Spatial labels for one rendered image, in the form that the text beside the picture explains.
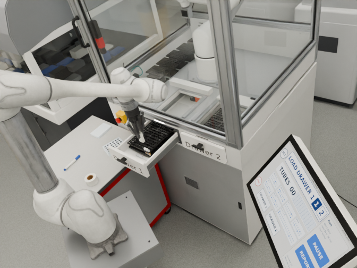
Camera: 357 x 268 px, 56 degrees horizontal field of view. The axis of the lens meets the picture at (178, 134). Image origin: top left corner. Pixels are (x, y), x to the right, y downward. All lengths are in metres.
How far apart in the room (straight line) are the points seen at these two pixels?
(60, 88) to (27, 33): 1.04
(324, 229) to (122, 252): 0.84
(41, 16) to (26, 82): 1.17
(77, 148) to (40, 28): 0.78
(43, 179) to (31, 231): 1.63
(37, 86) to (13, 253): 2.03
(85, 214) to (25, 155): 0.33
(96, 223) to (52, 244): 1.48
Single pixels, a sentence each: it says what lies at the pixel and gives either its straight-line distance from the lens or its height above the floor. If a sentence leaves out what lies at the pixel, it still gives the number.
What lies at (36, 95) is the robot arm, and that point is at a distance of 1.25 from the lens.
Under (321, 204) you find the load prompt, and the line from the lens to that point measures 1.23.
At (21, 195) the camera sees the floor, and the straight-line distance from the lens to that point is 3.49.
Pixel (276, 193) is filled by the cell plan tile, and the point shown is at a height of 1.06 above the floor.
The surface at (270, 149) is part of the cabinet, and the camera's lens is 2.08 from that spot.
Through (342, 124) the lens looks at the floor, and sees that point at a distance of 3.35.
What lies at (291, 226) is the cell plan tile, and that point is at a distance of 1.30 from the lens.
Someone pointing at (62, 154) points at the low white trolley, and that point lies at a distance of 2.36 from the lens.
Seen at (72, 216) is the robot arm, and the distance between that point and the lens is 1.49.
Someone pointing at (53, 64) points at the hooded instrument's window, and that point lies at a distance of 2.46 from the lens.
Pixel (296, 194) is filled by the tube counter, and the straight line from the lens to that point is 1.31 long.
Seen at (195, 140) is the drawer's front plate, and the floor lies 0.92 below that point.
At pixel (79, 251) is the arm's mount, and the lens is 1.68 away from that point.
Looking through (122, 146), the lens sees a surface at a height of 0.88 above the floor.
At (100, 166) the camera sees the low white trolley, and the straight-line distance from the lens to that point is 2.13.
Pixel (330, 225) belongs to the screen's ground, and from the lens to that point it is 1.19.
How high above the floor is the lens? 2.14
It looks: 40 degrees down
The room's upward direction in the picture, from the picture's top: 14 degrees counter-clockwise
